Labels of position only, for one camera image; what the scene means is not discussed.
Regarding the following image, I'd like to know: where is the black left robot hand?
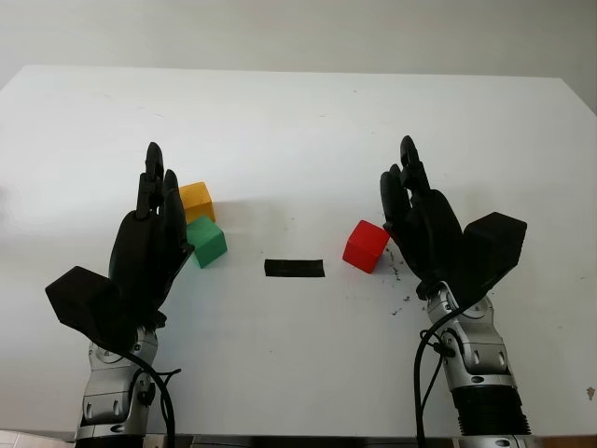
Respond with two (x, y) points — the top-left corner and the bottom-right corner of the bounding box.
(107, 142), (196, 330)

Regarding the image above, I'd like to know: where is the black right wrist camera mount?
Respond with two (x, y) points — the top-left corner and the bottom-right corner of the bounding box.
(459, 212), (529, 304)

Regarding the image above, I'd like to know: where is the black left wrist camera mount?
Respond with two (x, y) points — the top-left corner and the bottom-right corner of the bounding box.
(45, 265), (141, 354)

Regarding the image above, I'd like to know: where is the red wooden block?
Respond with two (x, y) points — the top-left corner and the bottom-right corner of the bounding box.
(341, 219), (391, 273)

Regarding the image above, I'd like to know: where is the green wooden block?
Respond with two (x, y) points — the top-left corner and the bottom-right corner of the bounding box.
(186, 215), (229, 270)

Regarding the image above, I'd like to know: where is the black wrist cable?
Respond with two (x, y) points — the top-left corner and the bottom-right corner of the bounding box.
(121, 349), (183, 448)
(413, 305), (463, 444)

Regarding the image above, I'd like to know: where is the yellow wooden block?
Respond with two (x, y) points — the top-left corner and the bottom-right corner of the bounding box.
(178, 181), (217, 224)

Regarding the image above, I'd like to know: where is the black tape strip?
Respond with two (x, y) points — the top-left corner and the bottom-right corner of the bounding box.
(264, 259), (325, 280)

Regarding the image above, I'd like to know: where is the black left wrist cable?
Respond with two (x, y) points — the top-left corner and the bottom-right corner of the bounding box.
(121, 349), (183, 448)

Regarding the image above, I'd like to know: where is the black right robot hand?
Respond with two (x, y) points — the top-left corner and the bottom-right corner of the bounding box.
(380, 134), (468, 301)

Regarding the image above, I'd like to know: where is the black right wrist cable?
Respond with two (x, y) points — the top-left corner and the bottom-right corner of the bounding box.
(413, 305), (463, 444)

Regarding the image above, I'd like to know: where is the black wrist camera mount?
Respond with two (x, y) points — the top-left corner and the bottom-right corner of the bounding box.
(45, 265), (141, 354)
(459, 212), (529, 304)

